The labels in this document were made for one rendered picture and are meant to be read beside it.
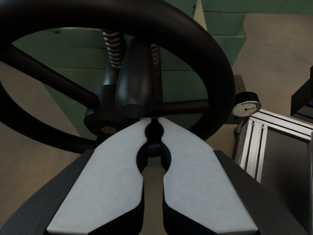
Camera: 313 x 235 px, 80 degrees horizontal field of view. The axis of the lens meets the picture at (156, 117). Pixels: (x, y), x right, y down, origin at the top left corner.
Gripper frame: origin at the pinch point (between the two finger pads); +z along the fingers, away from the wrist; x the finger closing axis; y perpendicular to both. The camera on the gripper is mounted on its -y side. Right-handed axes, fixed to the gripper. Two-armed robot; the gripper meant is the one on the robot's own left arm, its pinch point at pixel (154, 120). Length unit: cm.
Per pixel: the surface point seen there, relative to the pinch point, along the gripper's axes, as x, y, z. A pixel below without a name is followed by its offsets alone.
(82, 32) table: -9.0, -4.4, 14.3
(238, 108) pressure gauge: 18.8, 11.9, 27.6
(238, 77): 23.4, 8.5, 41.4
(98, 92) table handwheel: -6.5, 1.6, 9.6
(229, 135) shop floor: 44, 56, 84
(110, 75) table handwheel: -5.8, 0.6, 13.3
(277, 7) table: 19.1, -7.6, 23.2
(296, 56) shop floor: 112, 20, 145
